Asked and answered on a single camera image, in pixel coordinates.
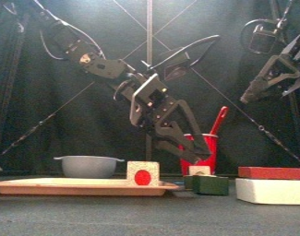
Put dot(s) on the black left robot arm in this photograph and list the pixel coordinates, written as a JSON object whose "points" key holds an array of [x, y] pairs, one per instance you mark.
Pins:
{"points": [[105, 66]]}

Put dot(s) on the small white rice sushi piece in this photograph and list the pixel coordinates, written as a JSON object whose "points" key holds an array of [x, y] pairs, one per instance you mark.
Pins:
{"points": [[200, 170]]}

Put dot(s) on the white sushi piece red centre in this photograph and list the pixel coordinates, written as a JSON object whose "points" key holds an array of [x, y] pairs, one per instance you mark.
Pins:
{"points": [[142, 173]]}

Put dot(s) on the green toy sushi piece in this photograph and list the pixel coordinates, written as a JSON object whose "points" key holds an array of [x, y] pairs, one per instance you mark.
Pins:
{"points": [[210, 185]]}

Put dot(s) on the pink plastic tray plate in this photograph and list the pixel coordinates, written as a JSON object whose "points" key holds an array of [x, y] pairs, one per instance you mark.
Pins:
{"points": [[74, 186]]}

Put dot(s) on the red plastic cup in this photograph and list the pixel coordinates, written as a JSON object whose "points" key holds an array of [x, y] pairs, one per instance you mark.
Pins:
{"points": [[212, 144]]}

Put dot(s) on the red plastic spoon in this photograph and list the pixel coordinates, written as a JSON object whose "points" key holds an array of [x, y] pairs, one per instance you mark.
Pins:
{"points": [[218, 121]]}

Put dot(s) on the red flat block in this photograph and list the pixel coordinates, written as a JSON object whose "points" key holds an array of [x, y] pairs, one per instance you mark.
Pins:
{"points": [[273, 173]]}

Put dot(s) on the white flat block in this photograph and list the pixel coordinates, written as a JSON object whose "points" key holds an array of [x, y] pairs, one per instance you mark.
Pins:
{"points": [[273, 191]]}

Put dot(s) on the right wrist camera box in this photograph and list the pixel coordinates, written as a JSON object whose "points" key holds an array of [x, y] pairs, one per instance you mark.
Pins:
{"points": [[262, 40]]}

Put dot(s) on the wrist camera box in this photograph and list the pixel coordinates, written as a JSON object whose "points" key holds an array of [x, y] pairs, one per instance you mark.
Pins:
{"points": [[262, 40], [174, 66]]}

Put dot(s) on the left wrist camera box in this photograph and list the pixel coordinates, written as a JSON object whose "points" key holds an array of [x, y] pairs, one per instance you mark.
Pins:
{"points": [[174, 66]]}

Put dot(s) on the vertical metal frame pole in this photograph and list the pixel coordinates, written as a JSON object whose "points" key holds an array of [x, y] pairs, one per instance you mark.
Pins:
{"points": [[149, 30]]}

